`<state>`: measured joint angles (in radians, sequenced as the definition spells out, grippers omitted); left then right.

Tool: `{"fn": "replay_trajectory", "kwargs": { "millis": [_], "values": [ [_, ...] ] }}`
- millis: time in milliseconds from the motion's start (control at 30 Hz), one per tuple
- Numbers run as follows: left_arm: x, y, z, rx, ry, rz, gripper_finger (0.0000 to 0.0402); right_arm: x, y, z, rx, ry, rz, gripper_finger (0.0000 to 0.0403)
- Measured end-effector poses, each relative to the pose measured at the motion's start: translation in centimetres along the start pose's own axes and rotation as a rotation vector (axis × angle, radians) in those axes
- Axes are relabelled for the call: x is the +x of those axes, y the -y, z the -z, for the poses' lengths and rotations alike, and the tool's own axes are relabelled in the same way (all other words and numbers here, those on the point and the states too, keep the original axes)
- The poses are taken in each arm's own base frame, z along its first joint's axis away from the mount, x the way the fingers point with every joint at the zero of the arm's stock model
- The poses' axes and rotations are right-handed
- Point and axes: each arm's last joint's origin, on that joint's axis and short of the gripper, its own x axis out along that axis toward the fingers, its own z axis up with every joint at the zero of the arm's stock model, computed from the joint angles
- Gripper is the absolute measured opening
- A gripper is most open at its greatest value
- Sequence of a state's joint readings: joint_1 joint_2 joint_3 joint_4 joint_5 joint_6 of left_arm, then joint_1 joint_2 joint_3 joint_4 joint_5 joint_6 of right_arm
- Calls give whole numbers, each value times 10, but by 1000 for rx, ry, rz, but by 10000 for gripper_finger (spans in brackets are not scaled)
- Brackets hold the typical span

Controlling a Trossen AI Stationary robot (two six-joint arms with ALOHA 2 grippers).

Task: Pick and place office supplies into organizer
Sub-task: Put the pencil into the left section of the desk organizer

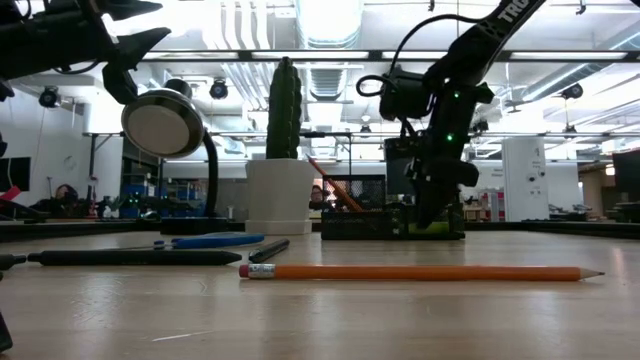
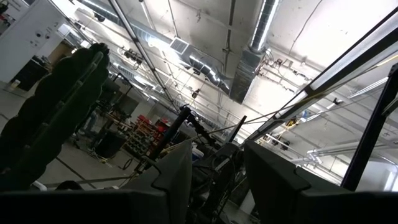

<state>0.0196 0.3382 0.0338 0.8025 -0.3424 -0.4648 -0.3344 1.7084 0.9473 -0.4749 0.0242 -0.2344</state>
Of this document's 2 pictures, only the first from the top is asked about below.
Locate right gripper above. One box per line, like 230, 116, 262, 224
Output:
407, 74, 494, 230

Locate orange pencil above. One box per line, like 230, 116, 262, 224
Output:
307, 154, 364, 212
238, 263, 606, 282
306, 153, 364, 212

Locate person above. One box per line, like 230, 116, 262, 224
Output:
308, 184, 326, 211
29, 183, 81, 219

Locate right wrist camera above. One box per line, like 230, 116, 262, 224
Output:
378, 66, 436, 121

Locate green cactus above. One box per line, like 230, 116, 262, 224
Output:
265, 56, 304, 160

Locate white pillar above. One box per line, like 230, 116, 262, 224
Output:
502, 137, 549, 222

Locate green sticky note pad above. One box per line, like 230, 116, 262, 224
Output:
407, 222, 451, 235

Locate black pen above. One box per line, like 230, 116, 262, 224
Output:
0, 253, 27, 272
27, 249, 244, 267
248, 238, 291, 264

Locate white plant pot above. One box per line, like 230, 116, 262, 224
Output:
244, 158, 317, 236

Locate black monitor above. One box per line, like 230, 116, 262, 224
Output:
612, 149, 640, 204

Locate blue handled scissors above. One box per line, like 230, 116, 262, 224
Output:
97, 232, 266, 250

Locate black wall screen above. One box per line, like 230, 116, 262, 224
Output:
0, 157, 31, 192

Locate black desk lamp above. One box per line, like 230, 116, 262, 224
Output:
121, 78, 230, 236

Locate black mesh desk organizer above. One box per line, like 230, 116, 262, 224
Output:
320, 173, 467, 241

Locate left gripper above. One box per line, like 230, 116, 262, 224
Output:
0, 0, 172, 105

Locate black camera cable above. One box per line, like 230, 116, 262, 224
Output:
355, 13, 481, 99

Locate black binder clip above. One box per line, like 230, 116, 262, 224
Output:
0, 309, 14, 354

